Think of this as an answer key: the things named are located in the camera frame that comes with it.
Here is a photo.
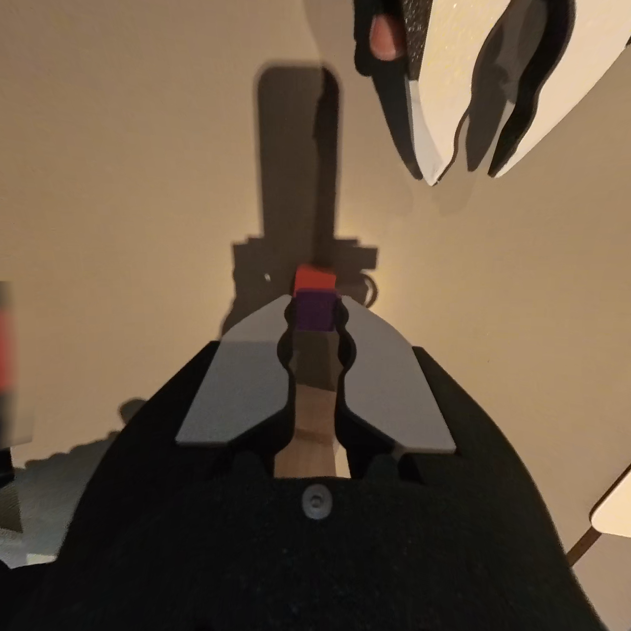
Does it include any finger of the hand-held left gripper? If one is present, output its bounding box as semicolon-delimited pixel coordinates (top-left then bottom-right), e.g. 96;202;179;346
374;0;514;187
487;0;631;179

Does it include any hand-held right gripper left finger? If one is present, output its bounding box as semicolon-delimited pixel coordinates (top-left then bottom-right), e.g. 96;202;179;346
175;294;297;447

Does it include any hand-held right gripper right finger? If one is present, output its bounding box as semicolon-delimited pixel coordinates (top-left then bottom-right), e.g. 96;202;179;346
335;295;457;454

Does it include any purple wooden cube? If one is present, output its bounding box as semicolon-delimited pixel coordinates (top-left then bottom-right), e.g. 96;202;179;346
294;290;339;332

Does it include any red wooden cube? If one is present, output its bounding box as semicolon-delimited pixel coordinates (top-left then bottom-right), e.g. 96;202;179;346
294;264;337;296

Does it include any person's left hand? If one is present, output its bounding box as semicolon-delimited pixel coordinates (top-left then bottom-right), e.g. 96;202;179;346
370;14;407;61

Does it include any white stand base board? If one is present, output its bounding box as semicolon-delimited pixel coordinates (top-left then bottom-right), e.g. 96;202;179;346
589;462;631;539

